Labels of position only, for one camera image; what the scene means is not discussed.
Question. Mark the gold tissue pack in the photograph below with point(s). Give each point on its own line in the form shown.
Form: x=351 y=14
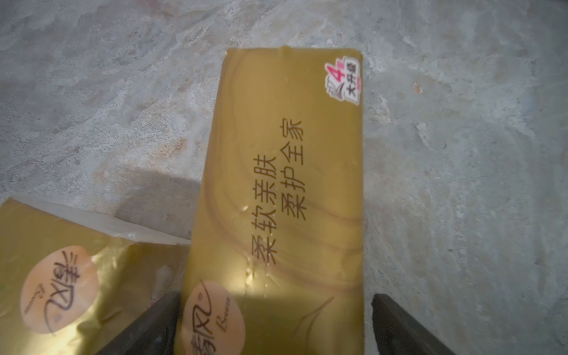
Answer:
x=276 y=261
x=72 y=280

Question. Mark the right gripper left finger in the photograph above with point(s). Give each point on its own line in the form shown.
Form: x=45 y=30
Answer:
x=152 y=333

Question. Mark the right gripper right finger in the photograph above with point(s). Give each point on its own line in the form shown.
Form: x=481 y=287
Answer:
x=397 y=332

